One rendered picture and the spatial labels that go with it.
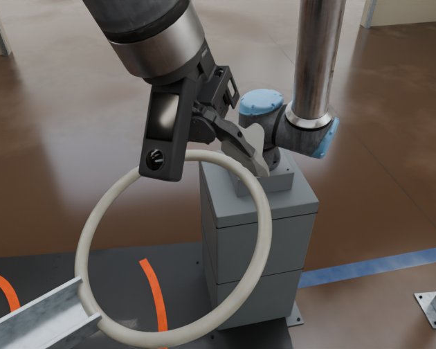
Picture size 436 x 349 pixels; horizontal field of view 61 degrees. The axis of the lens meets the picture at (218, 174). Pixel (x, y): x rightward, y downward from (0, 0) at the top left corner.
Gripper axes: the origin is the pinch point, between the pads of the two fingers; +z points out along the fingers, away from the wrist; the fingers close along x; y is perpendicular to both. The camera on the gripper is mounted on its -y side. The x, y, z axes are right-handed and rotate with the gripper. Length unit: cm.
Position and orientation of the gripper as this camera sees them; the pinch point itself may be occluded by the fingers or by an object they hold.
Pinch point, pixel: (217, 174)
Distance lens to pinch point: 53.2
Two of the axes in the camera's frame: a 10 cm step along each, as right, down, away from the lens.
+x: -8.9, -1.2, 4.4
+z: 3.1, 5.5, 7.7
